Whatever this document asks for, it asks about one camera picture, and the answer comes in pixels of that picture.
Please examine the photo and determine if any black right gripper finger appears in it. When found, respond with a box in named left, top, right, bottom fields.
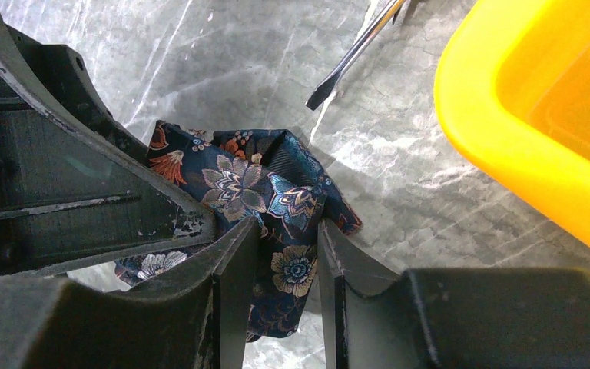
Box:
left=8, top=26, right=148, bottom=163
left=0, top=14, right=214, bottom=275

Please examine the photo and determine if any navy floral necktie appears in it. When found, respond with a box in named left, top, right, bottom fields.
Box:
left=114, top=120, right=363, bottom=343

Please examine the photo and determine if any yellow plastic tray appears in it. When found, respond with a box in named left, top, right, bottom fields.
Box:
left=434, top=1, right=590, bottom=247

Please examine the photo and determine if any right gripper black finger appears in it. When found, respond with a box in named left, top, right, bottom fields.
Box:
left=0, top=218, right=260, bottom=368
left=318, top=220, right=590, bottom=368

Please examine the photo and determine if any black yellow handled screwdriver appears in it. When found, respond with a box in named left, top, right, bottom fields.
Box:
left=305, top=0, right=406, bottom=111

